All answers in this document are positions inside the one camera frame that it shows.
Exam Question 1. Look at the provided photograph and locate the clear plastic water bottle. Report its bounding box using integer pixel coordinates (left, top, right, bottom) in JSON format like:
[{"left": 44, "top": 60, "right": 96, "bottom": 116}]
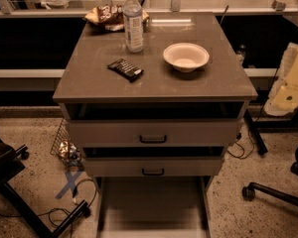
[{"left": 123, "top": 0, "right": 144, "bottom": 53}]

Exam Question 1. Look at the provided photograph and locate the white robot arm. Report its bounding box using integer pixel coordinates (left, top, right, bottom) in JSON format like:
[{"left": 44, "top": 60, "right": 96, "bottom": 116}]
[{"left": 264, "top": 0, "right": 298, "bottom": 116}]

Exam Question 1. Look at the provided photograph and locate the grey drawer cabinet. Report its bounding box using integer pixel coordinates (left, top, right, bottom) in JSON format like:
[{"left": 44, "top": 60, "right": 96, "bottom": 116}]
[{"left": 52, "top": 11, "right": 258, "bottom": 183}]

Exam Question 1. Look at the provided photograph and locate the open bottom drawer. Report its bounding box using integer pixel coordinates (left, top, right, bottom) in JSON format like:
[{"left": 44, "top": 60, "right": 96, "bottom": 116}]
[{"left": 96, "top": 177, "right": 212, "bottom": 238}]

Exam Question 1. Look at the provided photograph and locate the dark chocolate bar wrapper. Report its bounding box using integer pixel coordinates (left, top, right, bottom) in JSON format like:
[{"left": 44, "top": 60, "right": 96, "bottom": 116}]
[{"left": 107, "top": 59, "right": 143, "bottom": 82}]

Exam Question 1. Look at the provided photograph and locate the white paper bowl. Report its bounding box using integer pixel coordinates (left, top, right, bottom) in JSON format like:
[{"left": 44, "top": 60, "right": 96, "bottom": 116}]
[{"left": 163, "top": 43, "right": 210, "bottom": 72}]

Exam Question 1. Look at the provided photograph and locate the black table leg right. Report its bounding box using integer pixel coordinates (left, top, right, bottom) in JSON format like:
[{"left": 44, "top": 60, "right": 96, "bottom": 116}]
[{"left": 243, "top": 111, "right": 268, "bottom": 156}]

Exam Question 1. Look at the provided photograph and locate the brown chip bag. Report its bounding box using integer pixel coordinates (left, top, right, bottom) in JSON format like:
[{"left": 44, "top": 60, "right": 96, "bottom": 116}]
[{"left": 83, "top": 4, "right": 150, "bottom": 32}]

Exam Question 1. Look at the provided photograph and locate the black office chair right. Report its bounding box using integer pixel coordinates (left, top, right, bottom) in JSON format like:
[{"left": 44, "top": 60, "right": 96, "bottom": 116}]
[{"left": 241, "top": 138, "right": 298, "bottom": 211}]

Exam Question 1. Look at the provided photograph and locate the black office chair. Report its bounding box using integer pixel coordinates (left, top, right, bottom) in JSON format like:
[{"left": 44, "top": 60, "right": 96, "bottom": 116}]
[
  {"left": 241, "top": 138, "right": 298, "bottom": 211},
  {"left": 0, "top": 139, "right": 90, "bottom": 238}
]

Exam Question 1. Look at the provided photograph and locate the black office chair left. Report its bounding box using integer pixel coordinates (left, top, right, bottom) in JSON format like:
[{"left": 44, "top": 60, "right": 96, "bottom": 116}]
[{"left": 0, "top": 139, "right": 90, "bottom": 238}]

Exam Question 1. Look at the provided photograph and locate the top drawer with handle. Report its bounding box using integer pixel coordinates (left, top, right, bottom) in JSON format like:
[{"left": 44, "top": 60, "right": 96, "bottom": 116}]
[{"left": 66, "top": 120, "right": 242, "bottom": 148}]

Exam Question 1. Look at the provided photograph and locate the drawer with handle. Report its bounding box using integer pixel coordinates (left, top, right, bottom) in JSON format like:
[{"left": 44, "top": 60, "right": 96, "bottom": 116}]
[
  {"left": 82, "top": 157, "right": 224, "bottom": 177},
  {"left": 66, "top": 120, "right": 242, "bottom": 148}
]

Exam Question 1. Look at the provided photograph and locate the middle drawer with handle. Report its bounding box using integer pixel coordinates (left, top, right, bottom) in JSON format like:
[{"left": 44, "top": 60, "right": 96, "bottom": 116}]
[{"left": 82, "top": 157, "right": 224, "bottom": 177}]

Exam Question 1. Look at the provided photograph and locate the wire mesh waste basket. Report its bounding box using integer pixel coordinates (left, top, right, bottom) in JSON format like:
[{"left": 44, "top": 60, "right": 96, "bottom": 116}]
[{"left": 50, "top": 120, "right": 82, "bottom": 168}]

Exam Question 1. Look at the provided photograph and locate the black floor cable left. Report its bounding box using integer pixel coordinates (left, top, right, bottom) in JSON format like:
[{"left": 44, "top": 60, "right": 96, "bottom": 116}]
[{"left": 0, "top": 178, "right": 99, "bottom": 238}]

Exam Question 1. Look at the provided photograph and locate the black floor cable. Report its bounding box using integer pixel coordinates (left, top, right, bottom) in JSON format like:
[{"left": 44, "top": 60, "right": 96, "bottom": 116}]
[
  {"left": 226, "top": 132, "right": 256, "bottom": 161},
  {"left": 0, "top": 178, "right": 99, "bottom": 238}
]

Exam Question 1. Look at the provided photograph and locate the black floor cable right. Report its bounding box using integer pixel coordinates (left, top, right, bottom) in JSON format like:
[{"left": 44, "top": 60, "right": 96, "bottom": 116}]
[{"left": 226, "top": 132, "right": 256, "bottom": 161}]

